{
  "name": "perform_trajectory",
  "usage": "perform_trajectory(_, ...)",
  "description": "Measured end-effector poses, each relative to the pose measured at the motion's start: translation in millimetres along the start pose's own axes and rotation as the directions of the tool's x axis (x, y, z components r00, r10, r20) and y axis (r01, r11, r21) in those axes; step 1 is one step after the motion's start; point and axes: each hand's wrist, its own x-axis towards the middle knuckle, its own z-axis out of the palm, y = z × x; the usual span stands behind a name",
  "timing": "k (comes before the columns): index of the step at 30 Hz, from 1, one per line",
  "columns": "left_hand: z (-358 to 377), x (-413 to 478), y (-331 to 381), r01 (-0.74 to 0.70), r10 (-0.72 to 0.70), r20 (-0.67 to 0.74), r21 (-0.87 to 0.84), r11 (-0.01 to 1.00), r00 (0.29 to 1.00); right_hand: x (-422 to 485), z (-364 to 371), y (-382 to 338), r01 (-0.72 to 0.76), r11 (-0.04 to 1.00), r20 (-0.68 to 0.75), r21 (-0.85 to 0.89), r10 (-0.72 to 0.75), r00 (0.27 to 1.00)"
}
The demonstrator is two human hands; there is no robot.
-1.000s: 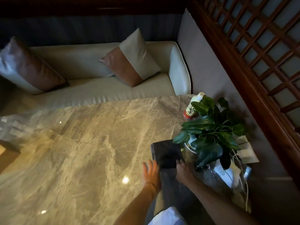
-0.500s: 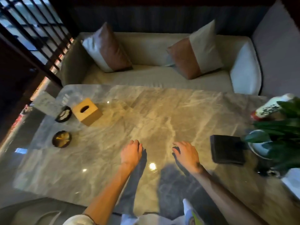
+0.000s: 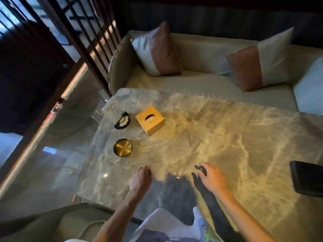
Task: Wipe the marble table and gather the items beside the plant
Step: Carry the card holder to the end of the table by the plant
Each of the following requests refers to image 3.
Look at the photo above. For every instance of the person's right hand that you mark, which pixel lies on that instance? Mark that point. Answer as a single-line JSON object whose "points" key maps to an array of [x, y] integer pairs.
{"points": [[214, 180]]}

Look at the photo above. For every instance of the person's left hand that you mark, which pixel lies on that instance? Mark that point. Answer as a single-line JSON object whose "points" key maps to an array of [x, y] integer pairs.
{"points": [[140, 180]]}

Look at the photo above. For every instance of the round gold ashtray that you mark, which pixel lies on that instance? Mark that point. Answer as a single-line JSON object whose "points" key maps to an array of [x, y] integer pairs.
{"points": [[123, 148]]}

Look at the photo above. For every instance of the yellow tissue box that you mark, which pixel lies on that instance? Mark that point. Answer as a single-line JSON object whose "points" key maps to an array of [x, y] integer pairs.
{"points": [[154, 124]]}

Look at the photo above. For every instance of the acrylic sign with black base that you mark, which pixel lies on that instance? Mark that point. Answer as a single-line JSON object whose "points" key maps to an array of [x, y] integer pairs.
{"points": [[113, 110]]}

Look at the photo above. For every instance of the dark cleaning cloth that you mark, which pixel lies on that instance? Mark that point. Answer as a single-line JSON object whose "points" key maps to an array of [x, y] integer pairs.
{"points": [[307, 178]]}

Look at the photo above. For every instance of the person's left forearm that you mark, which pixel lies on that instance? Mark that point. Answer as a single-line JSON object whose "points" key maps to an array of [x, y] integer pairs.
{"points": [[116, 221]]}

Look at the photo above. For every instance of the person's right forearm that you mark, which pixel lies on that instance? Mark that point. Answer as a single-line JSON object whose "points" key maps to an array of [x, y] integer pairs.
{"points": [[244, 219]]}

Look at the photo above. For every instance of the person's white printed shirt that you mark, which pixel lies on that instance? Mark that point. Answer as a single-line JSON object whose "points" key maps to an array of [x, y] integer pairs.
{"points": [[166, 224]]}

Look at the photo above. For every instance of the marble table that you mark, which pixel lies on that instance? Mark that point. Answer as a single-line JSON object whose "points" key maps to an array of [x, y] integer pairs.
{"points": [[227, 138]]}

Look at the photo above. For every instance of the beige sofa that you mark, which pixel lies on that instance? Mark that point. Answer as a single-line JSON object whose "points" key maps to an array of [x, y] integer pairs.
{"points": [[202, 83]]}

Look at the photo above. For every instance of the brown and white cushion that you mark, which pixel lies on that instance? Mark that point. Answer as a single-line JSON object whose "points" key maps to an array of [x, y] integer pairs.
{"points": [[161, 52], [260, 62]]}

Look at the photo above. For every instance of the dark wooden slat screen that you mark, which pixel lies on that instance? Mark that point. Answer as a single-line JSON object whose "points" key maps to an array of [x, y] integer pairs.
{"points": [[75, 40]]}

